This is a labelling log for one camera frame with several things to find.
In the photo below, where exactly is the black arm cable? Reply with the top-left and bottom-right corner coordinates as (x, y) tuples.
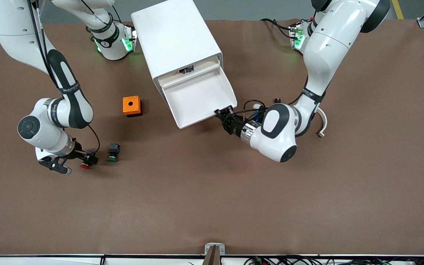
(232, 75), (310, 124)
(28, 0), (101, 155)

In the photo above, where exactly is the black cable bundle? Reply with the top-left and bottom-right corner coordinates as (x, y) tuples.
(243, 255), (424, 265)

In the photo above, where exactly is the white curved plastic bracket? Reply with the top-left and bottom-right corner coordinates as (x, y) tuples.
(316, 107), (328, 139)

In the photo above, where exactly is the red push button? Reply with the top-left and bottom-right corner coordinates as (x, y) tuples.
(80, 153), (96, 170)

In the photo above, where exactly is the grey mount bracket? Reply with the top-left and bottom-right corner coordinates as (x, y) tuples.
(204, 243), (226, 256)

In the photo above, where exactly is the orange box with black base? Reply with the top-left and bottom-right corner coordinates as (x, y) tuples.
(123, 96), (142, 117)

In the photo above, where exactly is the green push button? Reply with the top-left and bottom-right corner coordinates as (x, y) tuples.
(107, 144), (121, 162)

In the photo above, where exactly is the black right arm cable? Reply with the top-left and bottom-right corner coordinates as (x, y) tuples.
(28, 0), (101, 155)

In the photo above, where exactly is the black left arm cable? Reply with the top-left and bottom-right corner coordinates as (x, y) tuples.
(232, 75), (310, 124)

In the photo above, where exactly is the black base cable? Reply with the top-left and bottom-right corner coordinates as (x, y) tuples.
(261, 18), (294, 39)
(110, 4), (123, 23)

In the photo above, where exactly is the brown table cover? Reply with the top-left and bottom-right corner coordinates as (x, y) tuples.
(0, 18), (424, 256)

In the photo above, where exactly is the white drawer cabinet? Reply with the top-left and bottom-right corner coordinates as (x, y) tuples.
(131, 0), (223, 89)

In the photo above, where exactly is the brown bar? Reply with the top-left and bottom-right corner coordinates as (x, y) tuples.
(202, 245), (223, 265)

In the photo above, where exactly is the white plastic drawer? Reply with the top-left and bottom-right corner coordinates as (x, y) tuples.
(158, 59), (238, 130)

